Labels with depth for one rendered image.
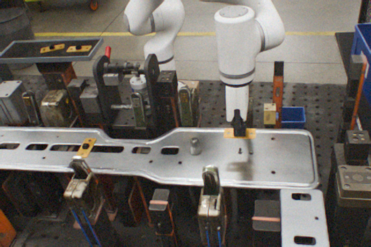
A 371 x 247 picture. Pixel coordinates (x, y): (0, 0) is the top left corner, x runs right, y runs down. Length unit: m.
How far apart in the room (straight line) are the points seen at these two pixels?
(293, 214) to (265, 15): 0.45
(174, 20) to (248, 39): 0.67
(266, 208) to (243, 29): 0.43
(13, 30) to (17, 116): 2.63
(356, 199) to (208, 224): 0.34
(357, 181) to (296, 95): 0.91
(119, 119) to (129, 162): 0.26
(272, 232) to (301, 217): 0.07
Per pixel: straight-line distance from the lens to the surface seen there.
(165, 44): 1.47
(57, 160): 1.17
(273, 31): 0.84
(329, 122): 1.64
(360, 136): 1.01
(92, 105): 1.26
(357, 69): 1.07
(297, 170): 1.00
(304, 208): 0.93
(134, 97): 1.16
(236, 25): 0.78
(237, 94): 0.86
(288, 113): 1.57
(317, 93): 1.80
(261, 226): 0.91
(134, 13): 1.39
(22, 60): 1.43
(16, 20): 3.96
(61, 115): 1.29
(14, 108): 1.37
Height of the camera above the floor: 1.73
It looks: 39 degrees down
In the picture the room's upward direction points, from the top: 9 degrees counter-clockwise
